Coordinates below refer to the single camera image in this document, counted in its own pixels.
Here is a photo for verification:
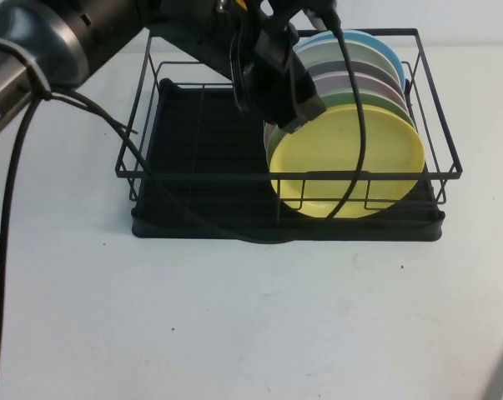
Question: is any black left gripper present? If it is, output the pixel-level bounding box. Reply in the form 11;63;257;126
244;16;328;134

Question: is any yellow plate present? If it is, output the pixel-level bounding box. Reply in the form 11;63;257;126
269;103;426;221

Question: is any grey-brown plate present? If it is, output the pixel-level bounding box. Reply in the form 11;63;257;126
304;59;405;91

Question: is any pale green plate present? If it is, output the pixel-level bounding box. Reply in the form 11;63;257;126
294;40;403;84

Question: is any blue plate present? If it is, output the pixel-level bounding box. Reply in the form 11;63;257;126
296;29;407;87

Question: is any black plastic drain tray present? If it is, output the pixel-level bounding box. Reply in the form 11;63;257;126
130;77;447;244

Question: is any black cable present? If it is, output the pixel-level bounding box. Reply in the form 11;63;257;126
0;89;48;400
46;6;371;247

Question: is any black wire dish rack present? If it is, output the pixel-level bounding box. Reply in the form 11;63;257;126
115;27;463;218

